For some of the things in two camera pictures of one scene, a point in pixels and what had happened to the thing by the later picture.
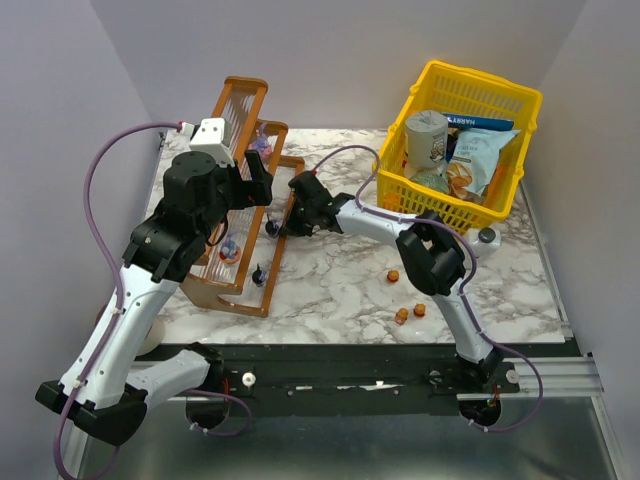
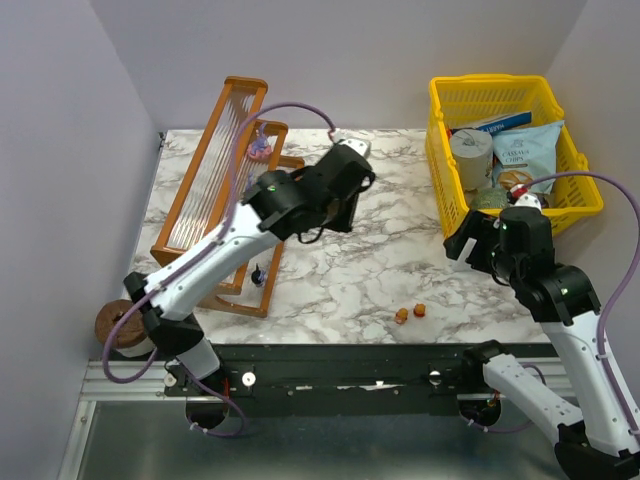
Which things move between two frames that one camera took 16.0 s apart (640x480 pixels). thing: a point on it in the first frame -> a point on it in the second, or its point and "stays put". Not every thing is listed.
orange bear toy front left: [402, 316] stays put
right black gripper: [298, 215] -> [470, 240]
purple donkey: [261, 144] stays put
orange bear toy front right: [419, 310] stays put
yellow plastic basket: [456, 90] -> [474, 100]
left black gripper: [251, 185] -> [347, 211]
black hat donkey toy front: [259, 276] stays put
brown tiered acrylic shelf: [241, 262] stays put
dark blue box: [467, 121] stays put
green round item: [431, 178] -> [492, 198]
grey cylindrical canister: [426, 138] -> [473, 150]
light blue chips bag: [474, 159] -> [524, 153]
